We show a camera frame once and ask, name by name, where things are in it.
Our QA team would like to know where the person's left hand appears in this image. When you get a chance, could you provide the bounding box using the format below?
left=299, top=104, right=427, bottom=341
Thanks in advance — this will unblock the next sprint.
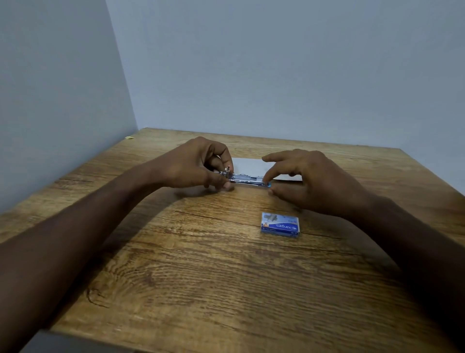
left=159, top=137, right=235, bottom=192

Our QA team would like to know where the person's right hand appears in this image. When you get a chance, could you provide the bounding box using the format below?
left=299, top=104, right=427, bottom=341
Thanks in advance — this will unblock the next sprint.
left=262, top=149, right=375, bottom=221

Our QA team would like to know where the blue and silver stapler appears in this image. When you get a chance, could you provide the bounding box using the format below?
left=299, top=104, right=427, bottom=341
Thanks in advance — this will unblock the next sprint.
left=214, top=166, right=272, bottom=189

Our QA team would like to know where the person's right forearm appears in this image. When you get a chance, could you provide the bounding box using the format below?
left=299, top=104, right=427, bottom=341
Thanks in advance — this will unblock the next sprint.
left=348, top=193, right=465, bottom=350

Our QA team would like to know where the person's left forearm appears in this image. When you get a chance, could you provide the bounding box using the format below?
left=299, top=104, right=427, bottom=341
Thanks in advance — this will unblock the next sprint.
left=0, top=156, right=166, bottom=353

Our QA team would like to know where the blue staple box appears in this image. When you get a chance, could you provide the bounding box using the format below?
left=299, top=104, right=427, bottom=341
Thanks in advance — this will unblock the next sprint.
left=260, top=212, right=301, bottom=238

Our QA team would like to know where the white paper sheet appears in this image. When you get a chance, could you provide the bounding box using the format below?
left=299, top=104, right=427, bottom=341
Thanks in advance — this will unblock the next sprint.
left=231, top=157, right=303, bottom=182

